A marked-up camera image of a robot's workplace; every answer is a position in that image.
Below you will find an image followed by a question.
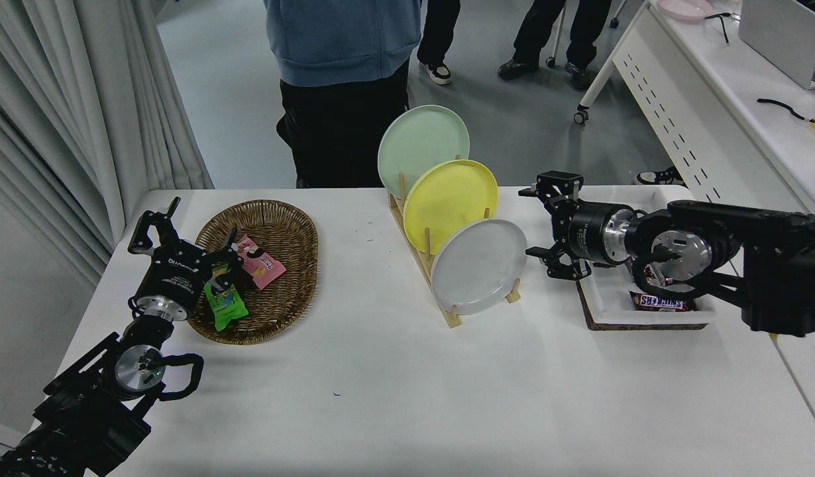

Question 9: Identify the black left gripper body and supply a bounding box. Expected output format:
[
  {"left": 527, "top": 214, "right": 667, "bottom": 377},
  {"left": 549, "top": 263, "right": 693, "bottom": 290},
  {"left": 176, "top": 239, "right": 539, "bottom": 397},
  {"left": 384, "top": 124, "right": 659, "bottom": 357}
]
[{"left": 138, "top": 248, "right": 215, "bottom": 313}]

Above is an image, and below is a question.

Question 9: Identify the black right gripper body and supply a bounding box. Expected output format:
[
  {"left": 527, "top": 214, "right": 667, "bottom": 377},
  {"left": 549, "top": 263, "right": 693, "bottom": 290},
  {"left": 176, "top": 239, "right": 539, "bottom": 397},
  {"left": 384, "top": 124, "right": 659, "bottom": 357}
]
[{"left": 555, "top": 201, "right": 612, "bottom": 267}]

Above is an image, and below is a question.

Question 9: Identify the grey plate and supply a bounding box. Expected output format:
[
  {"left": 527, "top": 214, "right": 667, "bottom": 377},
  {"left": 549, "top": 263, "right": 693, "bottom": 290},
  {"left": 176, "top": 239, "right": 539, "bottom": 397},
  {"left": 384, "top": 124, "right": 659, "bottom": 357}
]
[{"left": 431, "top": 219, "right": 529, "bottom": 316}]

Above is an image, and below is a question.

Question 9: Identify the yellow plate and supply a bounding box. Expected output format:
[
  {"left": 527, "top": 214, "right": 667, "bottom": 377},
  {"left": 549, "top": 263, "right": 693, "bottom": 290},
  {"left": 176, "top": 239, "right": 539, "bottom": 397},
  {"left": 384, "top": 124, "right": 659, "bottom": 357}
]
[{"left": 403, "top": 159, "right": 499, "bottom": 256}]

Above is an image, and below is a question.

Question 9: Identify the wooden plate rack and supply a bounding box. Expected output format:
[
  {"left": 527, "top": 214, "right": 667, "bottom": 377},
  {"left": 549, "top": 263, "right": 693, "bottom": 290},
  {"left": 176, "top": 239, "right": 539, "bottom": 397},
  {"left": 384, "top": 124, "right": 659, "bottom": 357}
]
[{"left": 388, "top": 156, "right": 521, "bottom": 329}]

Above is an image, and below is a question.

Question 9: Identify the pale green plate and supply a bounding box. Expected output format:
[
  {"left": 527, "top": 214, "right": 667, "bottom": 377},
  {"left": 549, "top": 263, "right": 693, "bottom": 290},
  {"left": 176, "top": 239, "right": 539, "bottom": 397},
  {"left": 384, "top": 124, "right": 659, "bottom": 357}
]
[{"left": 377, "top": 105, "right": 470, "bottom": 199}]

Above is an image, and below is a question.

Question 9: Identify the pink plate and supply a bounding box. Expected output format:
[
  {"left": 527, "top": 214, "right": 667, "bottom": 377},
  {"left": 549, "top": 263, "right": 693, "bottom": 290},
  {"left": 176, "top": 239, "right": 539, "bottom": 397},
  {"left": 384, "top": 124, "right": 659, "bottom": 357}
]
[{"left": 656, "top": 0, "right": 713, "bottom": 22}]

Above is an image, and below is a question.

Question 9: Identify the pink snack packet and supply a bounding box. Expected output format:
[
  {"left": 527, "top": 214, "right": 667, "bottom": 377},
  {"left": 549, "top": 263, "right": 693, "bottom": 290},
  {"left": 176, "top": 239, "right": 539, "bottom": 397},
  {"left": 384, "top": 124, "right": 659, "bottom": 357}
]
[{"left": 234, "top": 235, "right": 287, "bottom": 291}]

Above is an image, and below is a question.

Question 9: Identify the green snack packet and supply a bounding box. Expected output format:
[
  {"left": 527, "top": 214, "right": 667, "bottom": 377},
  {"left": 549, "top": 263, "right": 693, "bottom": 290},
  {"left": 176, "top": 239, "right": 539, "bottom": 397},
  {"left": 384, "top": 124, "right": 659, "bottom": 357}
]
[{"left": 203, "top": 262, "right": 249, "bottom": 333}]

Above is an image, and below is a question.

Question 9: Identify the white foam tray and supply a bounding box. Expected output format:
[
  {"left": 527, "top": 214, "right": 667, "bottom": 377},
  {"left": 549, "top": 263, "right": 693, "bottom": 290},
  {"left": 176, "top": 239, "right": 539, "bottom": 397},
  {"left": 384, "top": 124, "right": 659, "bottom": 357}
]
[{"left": 575, "top": 185, "right": 718, "bottom": 327}]

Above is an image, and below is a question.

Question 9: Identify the brown wicker basket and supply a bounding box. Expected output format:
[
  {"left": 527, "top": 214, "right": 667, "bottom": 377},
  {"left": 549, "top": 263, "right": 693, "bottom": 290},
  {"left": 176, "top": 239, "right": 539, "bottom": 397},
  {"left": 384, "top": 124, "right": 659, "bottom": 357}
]
[{"left": 186, "top": 199, "right": 319, "bottom": 346}]

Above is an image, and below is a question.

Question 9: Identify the person's foot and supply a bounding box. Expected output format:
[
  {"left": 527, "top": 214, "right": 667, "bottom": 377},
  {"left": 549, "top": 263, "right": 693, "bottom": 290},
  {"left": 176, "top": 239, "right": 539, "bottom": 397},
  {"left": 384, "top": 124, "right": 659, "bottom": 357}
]
[{"left": 633, "top": 165, "right": 685, "bottom": 187}]

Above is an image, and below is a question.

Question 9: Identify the person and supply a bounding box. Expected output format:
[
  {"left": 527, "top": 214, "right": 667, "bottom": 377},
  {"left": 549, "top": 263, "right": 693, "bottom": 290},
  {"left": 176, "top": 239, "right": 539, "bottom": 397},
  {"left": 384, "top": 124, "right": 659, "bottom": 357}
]
[
  {"left": 263, "top": 0, "right": 423, "bottom": 189},
  {"left": 498, "top": 0, "right": 612, "bottom": 91},
  {"left": 415, "top": 0, "right": 461, "bottom": 85}
]

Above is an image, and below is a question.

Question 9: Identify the white pleated curtain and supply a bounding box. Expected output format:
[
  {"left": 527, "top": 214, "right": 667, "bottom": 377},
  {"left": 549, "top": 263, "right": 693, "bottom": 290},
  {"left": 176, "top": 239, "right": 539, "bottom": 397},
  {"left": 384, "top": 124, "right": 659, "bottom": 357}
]
[{"left": 0, "top": 0, "right": 214, "bottom": 289}]

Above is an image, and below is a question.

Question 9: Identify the white desk with slotted panel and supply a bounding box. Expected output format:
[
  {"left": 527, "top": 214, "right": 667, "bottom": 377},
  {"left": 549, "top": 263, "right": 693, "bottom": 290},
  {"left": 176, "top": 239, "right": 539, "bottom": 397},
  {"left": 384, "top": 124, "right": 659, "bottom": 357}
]
[{"left": 573, "top": 0, "right": 815, "bottom": 229}]

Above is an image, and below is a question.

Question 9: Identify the silver laptop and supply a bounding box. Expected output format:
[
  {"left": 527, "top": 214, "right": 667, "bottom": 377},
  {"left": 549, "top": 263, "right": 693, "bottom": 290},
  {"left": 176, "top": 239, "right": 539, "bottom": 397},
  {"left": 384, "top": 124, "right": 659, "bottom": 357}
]
[{"left": 737, "top": 0, "right": 815, "bottom": 91}]

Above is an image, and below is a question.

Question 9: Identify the thin black cable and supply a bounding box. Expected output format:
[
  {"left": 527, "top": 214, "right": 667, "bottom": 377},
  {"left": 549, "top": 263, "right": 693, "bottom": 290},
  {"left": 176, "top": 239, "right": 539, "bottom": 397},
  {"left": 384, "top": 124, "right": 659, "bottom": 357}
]
[{"left": 704, "top": 11, "right": 736, "bottom": 45}]

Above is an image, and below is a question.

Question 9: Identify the thick black cable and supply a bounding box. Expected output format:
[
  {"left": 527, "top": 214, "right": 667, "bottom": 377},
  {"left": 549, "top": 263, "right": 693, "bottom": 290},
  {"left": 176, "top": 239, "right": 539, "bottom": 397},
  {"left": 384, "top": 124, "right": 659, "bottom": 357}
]
[{"left": 756, "top": 98, "right": 815, "bottom": 123}]

